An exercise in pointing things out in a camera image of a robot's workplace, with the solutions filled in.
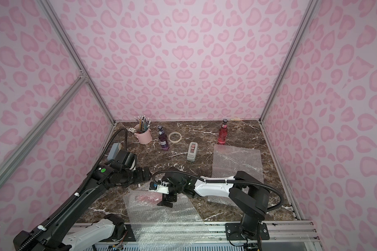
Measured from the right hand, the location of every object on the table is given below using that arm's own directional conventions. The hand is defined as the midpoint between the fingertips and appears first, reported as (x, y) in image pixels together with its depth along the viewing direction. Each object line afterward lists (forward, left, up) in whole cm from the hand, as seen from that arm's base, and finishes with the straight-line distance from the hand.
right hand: (161, 192), depth 79 cm
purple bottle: (+30, +3, +5) cm, 31 cm away
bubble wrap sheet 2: (+23, -37, -7) cm, 44 cm away
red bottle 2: (+39, -35, 0) cm, 52 cm away
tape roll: (+45, -1, -7) cm, 45 cm away
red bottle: (-3, +6, 0) cm, 6 cm away
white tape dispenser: (+27, -15, -4) cm, 31 cm away
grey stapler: (+28, +34, -2) cm, 44 cm away
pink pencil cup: (+36, +18, -1) cm, 40 cm away
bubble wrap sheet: (-15, 0, -6) cm, 16 cm away
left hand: (+5, +7, +8) cm, 12 cm away
